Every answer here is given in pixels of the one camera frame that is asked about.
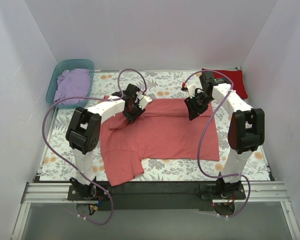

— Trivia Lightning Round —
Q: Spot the salmon pink t shirt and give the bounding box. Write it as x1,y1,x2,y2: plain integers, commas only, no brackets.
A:
99,98,220,186

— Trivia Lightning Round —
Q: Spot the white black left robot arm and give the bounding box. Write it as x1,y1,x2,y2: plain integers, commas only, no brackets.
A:
65,84,152,200

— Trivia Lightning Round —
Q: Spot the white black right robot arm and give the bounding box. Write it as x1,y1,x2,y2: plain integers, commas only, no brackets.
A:
181,70,265,199

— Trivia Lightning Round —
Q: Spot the folded red t shirt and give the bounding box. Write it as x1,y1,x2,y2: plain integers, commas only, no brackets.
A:
199,70,248,100

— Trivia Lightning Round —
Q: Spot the lilac t shirt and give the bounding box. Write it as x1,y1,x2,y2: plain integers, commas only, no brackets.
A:
53,68,92,103

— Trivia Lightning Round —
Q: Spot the teal plastic basket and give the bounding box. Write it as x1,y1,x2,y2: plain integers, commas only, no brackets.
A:
46,59,95,109

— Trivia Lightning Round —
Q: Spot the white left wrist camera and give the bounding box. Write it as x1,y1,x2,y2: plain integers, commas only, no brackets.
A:
137,94,152,110

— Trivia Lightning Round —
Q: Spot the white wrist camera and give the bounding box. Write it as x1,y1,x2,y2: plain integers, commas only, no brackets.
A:
181,82,196,98
137,94,152,110

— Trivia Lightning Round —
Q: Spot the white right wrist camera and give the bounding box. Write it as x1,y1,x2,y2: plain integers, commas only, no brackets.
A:
181,82,196,98

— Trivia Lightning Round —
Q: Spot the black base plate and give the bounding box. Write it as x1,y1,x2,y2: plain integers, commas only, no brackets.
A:
67,180,249,211

